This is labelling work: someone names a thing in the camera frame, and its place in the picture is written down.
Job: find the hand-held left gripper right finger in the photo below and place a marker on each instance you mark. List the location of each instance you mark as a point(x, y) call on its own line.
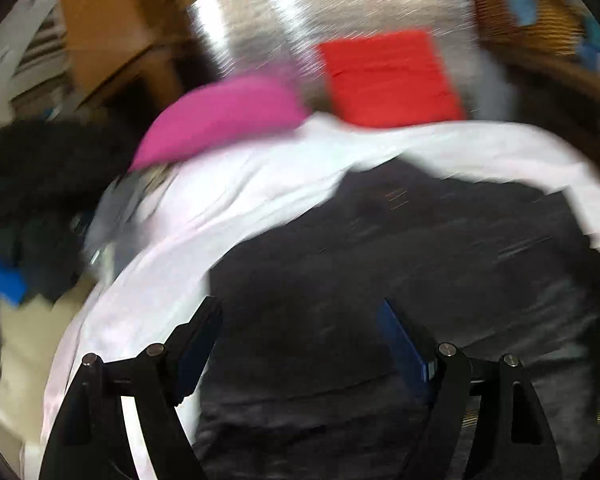
point(405, 345)

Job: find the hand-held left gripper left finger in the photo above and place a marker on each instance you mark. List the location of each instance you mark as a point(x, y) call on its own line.
point(192, 360)

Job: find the black garment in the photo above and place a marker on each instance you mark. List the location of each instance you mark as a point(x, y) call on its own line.
point(390, 280)

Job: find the pile of dark clothes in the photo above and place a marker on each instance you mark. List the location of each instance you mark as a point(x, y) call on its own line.
point(35, 195)

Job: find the grey cloth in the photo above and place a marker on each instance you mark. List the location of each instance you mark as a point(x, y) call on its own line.
point(117, 215)

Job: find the cream sheet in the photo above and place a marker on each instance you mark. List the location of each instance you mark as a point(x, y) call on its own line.
point(17, 375)

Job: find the white quilted blanket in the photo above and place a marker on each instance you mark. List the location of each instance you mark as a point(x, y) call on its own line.
point(260, 195)

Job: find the blue cloth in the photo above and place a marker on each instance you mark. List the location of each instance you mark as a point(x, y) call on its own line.
point(0, 280)

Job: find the pink pillow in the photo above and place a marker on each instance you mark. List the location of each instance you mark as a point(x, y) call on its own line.
point(220, 117)

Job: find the red pillow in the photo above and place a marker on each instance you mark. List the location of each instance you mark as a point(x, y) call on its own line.
point(392, 80)

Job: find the wooden furniture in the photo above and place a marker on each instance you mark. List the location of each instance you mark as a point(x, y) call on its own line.
point(570, 85)
point(110, 20)

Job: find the silver insulation mat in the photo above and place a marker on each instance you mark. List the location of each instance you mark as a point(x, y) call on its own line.
point(330, 25)

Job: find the wicker basket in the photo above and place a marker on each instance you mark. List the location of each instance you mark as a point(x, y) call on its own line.
point(530, 20)

